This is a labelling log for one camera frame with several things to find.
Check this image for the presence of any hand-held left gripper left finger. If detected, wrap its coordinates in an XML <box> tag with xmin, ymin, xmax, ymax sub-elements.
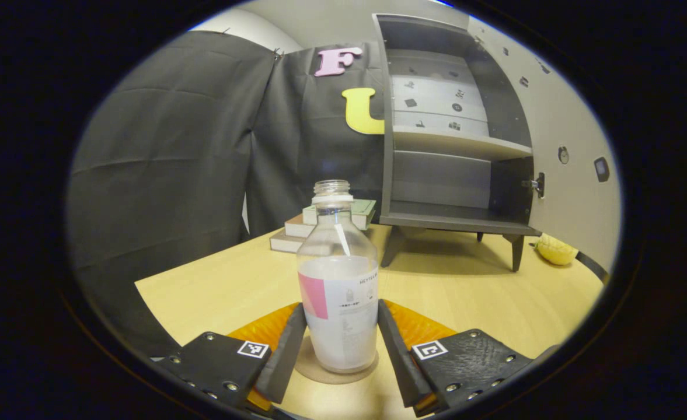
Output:
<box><xmin>155</xmin><ymin>302</ymin><xmax>308</xmax><ymax>410</ymax></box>

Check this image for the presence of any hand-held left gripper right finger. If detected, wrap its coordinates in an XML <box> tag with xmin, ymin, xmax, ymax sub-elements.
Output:
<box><xmin>377</xmin><ymin>299</ymin><xmax>533</xmax><ymax>416</ymax></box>

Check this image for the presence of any round brown coaster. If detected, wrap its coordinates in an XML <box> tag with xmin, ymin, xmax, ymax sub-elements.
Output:
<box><xmin>294</xmin><ymin>334</ymin><xmax>380</xmax><ymax>385</ymax></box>

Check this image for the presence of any clear plastic bottle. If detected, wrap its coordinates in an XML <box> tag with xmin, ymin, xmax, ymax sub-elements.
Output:
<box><xmin>297</xmin><ymin>180</ymin><xmax>380</xmax><ymax>374</ymax></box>

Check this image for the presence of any dark grey cabinet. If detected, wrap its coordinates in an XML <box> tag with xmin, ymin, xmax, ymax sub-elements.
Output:
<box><xmin>372</xmin><ymin>13</ymin><xmax>542</xmax><ymax>273</ymax></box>

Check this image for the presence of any grey cabinet door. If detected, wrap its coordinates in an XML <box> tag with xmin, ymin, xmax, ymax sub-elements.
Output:
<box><xmin>466</xmin><ymin>16</ymin><xmax>623</xmax><ymax>285</ymax></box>

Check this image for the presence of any white book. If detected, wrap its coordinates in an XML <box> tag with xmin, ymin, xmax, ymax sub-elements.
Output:
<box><xmin>270</xmin><ymin>229</ymin><xmax>306</xmax><ymax>254</ymax></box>

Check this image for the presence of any brown book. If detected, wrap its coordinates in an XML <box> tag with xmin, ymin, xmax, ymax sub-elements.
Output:
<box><xmin>285</xmin><ymin>213</ymin><xmax>320</xmax><ymax>239</ymax></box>

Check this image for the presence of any green book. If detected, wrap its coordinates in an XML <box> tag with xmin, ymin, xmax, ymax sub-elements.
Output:
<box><xmin>302</xmin><ymin>199</ymin><xmax>377</xmax><ymax>230</ymax></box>

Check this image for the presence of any yellow plush toy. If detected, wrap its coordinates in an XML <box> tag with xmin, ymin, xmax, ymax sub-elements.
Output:
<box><xmin>535</xmin><ymin>233</ymin><xmax>578</xmax><ymax>267</ymax></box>

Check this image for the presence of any black backdrop cloth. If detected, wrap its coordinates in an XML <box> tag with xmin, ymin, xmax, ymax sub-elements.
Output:
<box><xmin>66</xmin><ymin>30</ymin><xmax>390</xmax><ymax>356</ymax></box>

